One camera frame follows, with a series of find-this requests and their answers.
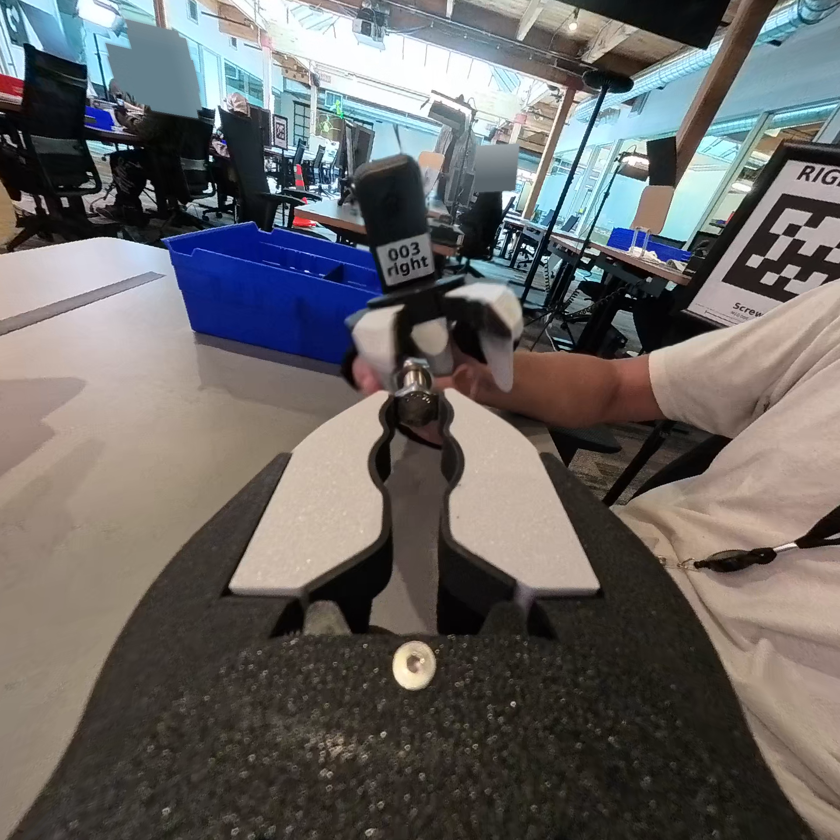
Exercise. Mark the person's right forearm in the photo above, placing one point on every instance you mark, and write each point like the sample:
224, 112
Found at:
577, 387

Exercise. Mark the computer monitor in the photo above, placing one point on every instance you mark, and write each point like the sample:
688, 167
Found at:
358, 148

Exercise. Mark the silver hex bolt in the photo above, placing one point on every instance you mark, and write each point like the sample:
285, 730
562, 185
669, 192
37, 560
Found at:
415, 407

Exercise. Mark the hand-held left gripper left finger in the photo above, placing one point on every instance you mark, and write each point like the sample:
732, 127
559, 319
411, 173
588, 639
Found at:
308, 518

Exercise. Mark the white t-shirt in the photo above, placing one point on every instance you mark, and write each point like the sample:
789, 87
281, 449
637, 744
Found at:
754, 426

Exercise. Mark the orange traffic cone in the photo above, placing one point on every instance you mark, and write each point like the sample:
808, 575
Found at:
299, 177

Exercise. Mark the wooden support post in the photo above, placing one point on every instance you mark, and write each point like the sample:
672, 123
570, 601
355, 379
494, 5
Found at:
722, 72

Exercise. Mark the person's right hand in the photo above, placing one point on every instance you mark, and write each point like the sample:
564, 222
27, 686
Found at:
472, 387

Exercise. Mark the silver ventilation duct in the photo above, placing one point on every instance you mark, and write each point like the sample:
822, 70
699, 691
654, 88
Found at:
800, 16

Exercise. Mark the black framed marker sign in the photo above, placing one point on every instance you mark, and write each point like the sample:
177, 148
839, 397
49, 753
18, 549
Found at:
774, 243

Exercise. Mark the black ceiling screen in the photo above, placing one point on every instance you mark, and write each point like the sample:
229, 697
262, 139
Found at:
656, 16

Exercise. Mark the black speaker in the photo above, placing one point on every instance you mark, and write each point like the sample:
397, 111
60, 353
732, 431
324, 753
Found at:
661, 161

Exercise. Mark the black pole stand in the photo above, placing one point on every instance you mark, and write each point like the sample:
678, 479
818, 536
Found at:
607, 80

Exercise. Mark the blue plastic bin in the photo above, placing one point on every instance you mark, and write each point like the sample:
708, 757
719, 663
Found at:
262, 295
656, 244

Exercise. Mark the black badge reel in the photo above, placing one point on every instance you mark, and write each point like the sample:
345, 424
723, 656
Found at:
722, 562

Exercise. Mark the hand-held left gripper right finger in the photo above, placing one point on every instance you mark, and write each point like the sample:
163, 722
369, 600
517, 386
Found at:
518, 518

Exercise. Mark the silver hex nut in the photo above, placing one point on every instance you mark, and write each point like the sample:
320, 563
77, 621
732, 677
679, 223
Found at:
412, 387

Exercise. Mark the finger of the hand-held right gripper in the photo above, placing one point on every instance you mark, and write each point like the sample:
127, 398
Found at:
433, 344
374, 344

